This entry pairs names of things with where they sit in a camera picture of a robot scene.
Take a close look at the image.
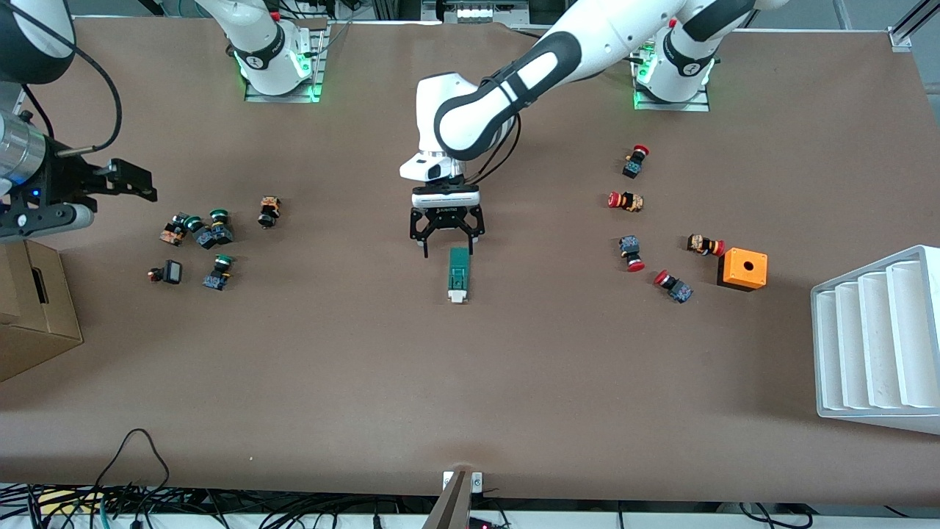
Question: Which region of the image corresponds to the green contact block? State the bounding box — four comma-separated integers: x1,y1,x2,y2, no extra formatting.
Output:
447,247,471,305

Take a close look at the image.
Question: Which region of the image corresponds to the green push button blue body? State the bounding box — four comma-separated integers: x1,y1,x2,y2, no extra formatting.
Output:
184,215,218,251
209,209,236,246
203,254,236,292

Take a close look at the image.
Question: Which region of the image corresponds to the black square push button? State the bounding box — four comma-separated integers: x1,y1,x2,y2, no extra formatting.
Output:
147,259,184,286

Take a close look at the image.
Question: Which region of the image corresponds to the brown cardboard box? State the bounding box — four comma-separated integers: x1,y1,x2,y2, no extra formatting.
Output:
0,239,84,383

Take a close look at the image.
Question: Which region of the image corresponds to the red emergency button blue body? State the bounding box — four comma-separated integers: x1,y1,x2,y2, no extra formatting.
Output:
618,235,646,273
653,269,694,304

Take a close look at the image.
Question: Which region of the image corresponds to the red emergency button dark body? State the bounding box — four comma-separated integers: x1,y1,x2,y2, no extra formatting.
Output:
622,144,651,179

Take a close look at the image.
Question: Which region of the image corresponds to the control unit with white light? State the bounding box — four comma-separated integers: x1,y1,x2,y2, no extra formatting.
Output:
422,0,531,24

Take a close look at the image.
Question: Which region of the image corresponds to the yellow label strip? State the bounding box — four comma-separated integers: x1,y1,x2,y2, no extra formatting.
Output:
37,490,105,517

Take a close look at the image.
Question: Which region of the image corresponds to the white stepped plastic tray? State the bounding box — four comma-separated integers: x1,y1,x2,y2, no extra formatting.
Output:
810,245,940,436

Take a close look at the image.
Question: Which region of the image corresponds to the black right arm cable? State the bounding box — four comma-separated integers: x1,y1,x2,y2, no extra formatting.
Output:
15,4,123,154

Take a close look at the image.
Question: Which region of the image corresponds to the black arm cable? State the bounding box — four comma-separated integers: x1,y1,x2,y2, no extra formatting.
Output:
469,109,524,184
15,4,123,154

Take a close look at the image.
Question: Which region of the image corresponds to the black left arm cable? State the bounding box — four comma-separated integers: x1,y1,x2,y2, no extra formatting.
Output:
469,109,524,184

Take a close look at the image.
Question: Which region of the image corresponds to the aluminium arm base plate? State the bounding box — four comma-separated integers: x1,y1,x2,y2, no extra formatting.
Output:
245,21,326,104
633,29,712,112

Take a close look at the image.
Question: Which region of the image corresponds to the orange button enclosure box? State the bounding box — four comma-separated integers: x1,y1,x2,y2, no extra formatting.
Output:
717,248,769,292

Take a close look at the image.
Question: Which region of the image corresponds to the black looped cable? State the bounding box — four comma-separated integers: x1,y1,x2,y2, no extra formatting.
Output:
94,428,172,509

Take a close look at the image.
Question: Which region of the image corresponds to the aluminium camera post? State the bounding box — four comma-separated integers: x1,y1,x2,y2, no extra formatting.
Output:
422,465,485,529

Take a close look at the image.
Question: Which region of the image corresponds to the black cable tangle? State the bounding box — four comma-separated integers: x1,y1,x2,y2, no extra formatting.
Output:
0,481,441,529

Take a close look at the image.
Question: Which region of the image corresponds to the aluminium frame profile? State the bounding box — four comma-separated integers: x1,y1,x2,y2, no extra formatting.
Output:
887,0,940,49

